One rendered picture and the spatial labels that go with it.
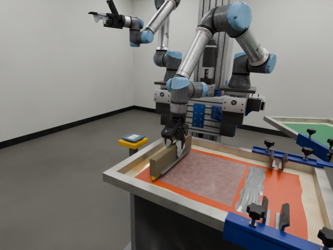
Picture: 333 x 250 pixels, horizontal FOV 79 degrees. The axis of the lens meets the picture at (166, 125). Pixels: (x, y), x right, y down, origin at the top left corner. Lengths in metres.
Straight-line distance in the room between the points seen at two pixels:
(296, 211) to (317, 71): 3.91
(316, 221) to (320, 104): 3.94
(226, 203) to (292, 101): 3.98
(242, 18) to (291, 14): 3.60
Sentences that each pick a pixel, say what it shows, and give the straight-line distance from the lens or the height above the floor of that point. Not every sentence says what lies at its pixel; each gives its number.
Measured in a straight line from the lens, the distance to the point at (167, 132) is 0.84.
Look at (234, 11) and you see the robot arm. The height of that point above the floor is 1.64.
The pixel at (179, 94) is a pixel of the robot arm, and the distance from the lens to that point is 0.86.
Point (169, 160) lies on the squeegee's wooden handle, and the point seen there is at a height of 1.01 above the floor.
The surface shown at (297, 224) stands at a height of 0.95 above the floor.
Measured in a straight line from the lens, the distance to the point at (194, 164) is 0.99.
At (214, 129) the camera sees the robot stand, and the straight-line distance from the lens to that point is 1.52.
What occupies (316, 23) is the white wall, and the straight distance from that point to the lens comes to 4.65.
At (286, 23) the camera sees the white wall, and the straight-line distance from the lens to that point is 4.64.
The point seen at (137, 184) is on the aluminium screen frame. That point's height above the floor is 0.99.
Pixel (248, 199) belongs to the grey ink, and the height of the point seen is 0.96.
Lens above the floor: 1.43
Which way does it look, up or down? 18 degrees down
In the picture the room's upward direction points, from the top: 2 degrees clockwise
